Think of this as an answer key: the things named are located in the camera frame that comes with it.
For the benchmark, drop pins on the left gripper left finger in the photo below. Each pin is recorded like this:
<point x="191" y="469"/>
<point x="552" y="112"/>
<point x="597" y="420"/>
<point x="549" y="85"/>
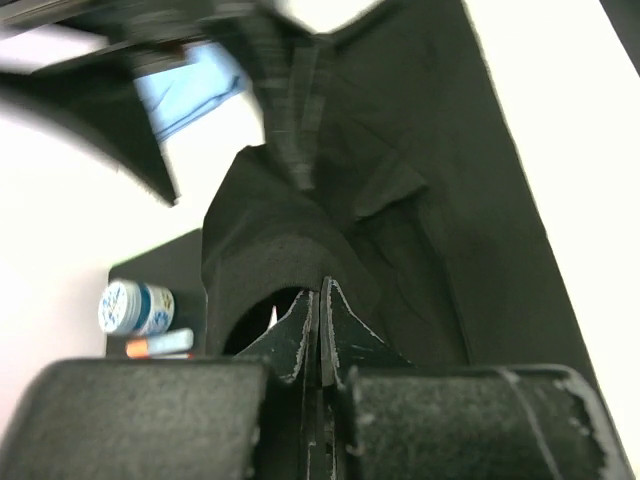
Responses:
<point x="241" y="417"/>

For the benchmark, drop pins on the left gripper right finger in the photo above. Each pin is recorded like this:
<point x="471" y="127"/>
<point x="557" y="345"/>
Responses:
<point x="389" y="419"/>

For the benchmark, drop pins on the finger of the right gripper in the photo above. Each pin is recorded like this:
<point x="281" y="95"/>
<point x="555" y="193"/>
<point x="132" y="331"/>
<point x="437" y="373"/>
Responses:
<point x="290" y="69"/>
<point x="95" y="98"/>

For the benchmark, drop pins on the blue shirt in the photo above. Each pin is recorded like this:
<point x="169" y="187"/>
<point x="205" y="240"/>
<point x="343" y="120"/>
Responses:
<point x="177" y="97"/>

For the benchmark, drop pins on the black long sleeve shirt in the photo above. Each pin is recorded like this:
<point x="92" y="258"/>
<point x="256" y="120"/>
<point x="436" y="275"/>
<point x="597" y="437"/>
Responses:
<point x="420" y="209"/>

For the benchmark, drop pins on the red marker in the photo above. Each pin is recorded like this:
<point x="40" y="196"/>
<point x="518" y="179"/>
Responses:
<point x="137" y="348"/>

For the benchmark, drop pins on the blue lidded jar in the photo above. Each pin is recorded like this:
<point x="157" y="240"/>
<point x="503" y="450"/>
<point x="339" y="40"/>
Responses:
<point x="128" y="308"/>

